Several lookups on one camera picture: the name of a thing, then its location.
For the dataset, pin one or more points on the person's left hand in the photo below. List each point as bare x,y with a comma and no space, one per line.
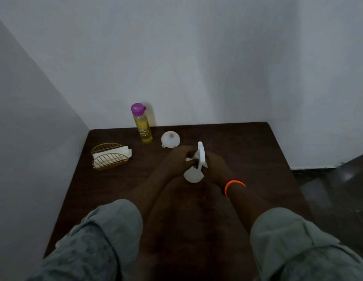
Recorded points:
177,160

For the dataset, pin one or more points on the person's right hand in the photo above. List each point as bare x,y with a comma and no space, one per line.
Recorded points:
218,169

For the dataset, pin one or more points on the person's right fingers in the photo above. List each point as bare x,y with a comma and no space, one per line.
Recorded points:
207,162

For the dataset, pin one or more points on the person's left fingers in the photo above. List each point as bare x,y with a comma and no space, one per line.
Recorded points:
188,155

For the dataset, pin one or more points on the white spray bottle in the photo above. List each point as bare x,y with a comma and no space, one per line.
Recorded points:
196,165

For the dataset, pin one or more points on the person's left forearm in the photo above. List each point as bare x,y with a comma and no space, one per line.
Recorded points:
146,191

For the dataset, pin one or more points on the person's right forearm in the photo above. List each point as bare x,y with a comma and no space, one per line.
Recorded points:
247,206

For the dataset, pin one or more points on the white plastic funnel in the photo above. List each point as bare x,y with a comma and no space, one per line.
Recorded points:
170,139

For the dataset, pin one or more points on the orange wristband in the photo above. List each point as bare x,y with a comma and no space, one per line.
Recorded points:
232,185

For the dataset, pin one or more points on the dark wooden table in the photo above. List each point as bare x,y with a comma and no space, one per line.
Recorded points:
175,196

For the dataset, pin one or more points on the yellow bottle with purple cap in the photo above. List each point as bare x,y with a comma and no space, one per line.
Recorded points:
142,125

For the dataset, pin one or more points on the white paper napkins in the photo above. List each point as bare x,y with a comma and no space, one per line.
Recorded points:
112,153

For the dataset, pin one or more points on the grey right sleeve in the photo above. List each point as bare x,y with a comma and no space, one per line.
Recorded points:
304,245

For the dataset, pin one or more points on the grey sleeve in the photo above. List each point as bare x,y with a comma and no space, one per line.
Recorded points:
95,242
304,245

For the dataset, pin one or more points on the grey left sleeve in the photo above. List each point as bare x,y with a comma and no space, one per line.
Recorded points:
95,242

